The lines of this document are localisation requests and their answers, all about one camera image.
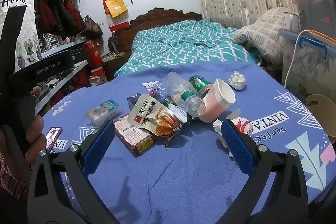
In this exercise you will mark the green wrapper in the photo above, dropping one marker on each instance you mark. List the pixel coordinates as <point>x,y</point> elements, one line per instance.
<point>166,103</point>

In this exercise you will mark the white and orange snack packet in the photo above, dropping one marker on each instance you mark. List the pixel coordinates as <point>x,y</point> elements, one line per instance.
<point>152,115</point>

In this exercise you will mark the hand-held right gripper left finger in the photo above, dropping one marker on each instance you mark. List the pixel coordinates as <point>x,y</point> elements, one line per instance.
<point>98,146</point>

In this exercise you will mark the clear storage box orange lid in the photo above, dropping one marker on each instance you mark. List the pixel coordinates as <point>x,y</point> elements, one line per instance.
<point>309,66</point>

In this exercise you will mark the small white jar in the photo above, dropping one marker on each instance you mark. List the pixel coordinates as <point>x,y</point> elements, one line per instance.
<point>95,81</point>

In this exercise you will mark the person's left forearm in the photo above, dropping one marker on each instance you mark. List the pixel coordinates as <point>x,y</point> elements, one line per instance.
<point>10,182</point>

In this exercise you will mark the houndstooth box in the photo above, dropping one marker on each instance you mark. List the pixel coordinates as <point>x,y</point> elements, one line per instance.
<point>50,41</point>

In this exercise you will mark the red cardboard box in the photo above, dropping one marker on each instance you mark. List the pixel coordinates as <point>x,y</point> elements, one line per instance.
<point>128,138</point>

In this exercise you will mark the brown handbag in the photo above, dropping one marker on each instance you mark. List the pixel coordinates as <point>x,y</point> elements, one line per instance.
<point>92,27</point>

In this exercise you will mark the red bag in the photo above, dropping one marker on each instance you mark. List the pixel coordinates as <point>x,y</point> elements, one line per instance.
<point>95,61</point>

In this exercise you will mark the small blue box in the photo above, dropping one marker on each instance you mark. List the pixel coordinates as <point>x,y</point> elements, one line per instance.
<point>134,100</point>

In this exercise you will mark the folded grey patterned blanket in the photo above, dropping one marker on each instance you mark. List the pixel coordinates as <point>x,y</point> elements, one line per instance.
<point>265,30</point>

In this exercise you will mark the white printed tote bag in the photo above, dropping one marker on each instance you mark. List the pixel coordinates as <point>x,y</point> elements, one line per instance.
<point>26,30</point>

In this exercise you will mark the pink paper cup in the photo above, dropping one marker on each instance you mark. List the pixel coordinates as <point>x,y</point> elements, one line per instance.
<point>216,106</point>

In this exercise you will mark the person's left hand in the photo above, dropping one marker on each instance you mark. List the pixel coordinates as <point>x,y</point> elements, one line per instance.
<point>35,134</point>

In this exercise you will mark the bed with teal quilt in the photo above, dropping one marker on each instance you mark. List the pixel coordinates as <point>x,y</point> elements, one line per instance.
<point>183,40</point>

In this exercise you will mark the crumpled white paper ball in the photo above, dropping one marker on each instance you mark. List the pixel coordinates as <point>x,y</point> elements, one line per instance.
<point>237,80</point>

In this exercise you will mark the red wall calendar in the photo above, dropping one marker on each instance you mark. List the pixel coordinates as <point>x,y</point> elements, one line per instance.
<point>115,10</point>

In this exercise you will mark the wooden bed headboard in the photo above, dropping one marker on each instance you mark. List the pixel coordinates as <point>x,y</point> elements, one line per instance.
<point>162,15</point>

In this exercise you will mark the crumpled white and red paper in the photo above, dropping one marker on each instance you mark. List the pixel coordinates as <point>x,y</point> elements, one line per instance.
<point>242,125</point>

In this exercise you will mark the red and black jackets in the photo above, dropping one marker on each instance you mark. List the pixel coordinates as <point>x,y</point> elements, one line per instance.
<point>60,17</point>

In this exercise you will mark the purple candy wrapper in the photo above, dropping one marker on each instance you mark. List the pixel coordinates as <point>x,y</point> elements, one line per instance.
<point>155,93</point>

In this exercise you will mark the white cereal bar packet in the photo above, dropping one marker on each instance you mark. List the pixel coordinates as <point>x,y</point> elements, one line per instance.
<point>179,112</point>

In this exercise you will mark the smartphone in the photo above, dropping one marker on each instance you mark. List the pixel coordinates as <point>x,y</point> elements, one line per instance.
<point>53,136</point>

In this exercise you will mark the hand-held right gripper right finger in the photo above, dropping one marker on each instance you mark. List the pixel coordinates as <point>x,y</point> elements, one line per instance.
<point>237,148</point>

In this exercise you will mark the brown cardboard piece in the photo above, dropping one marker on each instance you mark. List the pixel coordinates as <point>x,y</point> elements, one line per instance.
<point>321,114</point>

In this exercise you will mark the tissue packet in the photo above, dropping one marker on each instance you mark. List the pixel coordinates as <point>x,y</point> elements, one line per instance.
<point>103,112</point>

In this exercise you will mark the clear plastic bottle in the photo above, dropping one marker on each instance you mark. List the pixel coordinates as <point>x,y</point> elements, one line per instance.
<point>183,94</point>

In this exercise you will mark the green drink can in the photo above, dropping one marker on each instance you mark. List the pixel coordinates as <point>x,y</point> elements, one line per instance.
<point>200,85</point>

